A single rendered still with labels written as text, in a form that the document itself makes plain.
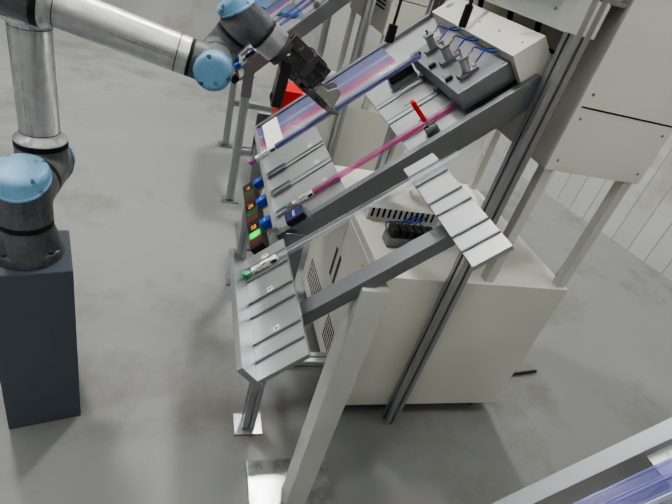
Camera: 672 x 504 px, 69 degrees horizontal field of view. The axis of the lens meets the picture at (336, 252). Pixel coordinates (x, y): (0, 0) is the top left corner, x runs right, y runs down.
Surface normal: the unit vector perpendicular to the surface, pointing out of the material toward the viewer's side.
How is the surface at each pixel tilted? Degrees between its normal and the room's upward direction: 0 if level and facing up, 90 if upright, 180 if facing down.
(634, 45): 90
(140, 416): 0
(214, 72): 90
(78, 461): 0
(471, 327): 90
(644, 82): 90
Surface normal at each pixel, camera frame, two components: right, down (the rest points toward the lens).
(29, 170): 0.26, -0.72
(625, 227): -0.87, 0.06
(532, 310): 0.21, 0.59
